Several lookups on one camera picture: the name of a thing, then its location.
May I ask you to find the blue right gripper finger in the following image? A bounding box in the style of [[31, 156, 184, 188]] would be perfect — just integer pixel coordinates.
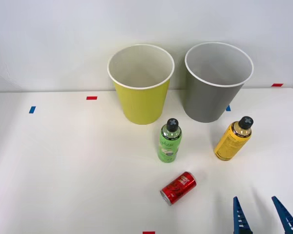
[[232, 196, 254, 234], [271, 195, 293, 234]]

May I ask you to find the yellow label plastic bottle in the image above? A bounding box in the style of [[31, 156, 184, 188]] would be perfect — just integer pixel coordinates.
[[213, 116, 255, 161]]

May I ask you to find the red drink can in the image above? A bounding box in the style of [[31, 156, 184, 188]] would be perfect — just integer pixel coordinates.
[[160, 171, 198, 206]]

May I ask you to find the green label plastic bottle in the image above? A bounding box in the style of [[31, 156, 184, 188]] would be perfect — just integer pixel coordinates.
[[157, 117, 183, 164]]

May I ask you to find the grey plastic bin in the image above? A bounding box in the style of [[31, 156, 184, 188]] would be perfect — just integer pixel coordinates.
[[184, 41, 255, 123]]

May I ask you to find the yellow-green plastic bin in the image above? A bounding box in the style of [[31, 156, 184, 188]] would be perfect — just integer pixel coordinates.
[[106, 43, 175, 125]]

